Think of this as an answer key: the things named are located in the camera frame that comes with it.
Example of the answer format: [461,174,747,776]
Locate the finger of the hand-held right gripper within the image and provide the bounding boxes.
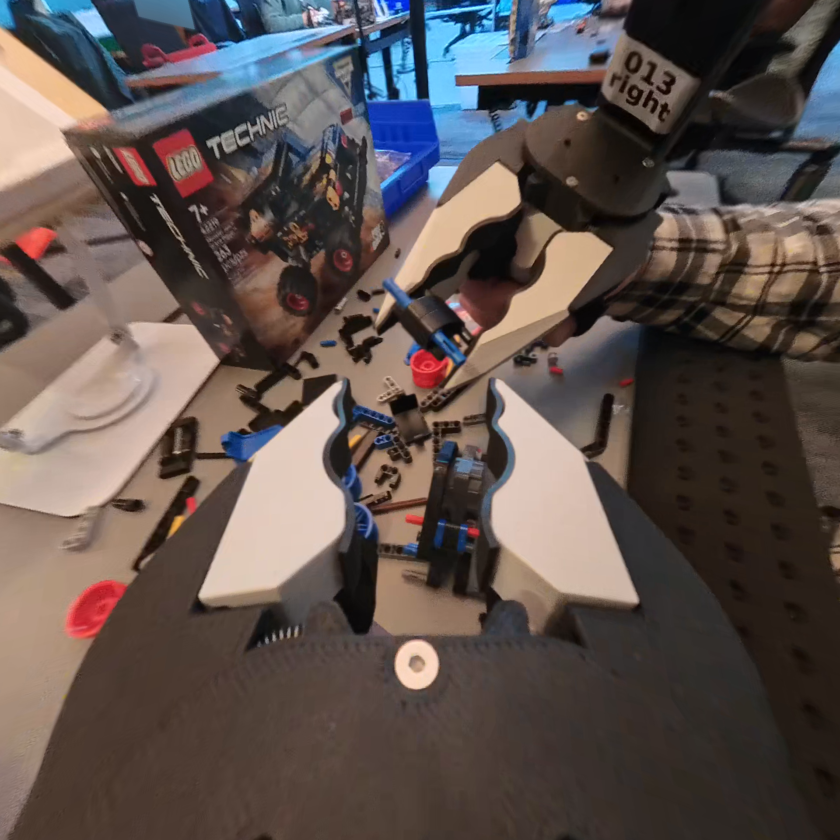
[374,161,526,332]
[443,230,614,391]

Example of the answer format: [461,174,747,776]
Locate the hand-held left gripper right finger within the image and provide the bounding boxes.
[478,377,641,635]

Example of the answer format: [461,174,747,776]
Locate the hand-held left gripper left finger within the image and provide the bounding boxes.
[198,377,380,634]

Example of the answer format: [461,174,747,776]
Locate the dark grey motor block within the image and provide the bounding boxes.
[406,440,501,595]

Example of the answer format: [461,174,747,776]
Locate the long blue pin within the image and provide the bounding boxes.
[382,277,468,363]

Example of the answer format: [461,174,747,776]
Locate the black angled long beam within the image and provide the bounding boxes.
[581,394,616,459]

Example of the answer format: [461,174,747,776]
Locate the person's right forearm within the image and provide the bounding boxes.
[604,200,840,362]

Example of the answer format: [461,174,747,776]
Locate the grey desk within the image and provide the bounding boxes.
[0,164,657,840]

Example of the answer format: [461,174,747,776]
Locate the person's right hand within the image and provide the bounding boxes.
[458,276,527,330]

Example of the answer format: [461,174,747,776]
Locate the blue bin of plastic bags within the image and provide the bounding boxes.
[367,100,442,217]

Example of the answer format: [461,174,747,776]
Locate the scattered small pins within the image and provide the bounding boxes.
[318,246,565,376]

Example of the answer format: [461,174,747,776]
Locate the blue folded panel piece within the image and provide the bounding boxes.
[222,425,283,463]

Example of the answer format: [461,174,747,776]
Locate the thin black beam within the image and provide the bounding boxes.
[131,476,201,571]

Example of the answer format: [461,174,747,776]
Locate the black bent beam with pins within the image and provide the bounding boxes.
[236,351,320,401]

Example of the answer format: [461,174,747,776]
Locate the red wheel rim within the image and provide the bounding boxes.
[66,581,129,639]
[410,350,454,388]

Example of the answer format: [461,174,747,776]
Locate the black flat clip panel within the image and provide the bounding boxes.
[388,394,432,444]

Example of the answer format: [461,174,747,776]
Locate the black floor pole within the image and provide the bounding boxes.
[408,0,431,101]

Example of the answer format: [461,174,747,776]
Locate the dark grey office chair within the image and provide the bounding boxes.
[682,69,840,204]

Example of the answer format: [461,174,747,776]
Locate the small pale grey beam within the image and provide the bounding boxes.
[62,508,102,551]

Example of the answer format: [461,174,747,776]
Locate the monster truck toy box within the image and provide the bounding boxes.
[62,46,391,368]

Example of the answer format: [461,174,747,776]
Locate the orange angular object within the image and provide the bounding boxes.
[13,226,60,260]

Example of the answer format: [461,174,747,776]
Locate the black frame piece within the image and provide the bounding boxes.
[159,416,200,479]

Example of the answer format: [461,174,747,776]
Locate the black bent frame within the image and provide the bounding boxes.
[338,314,383,363]

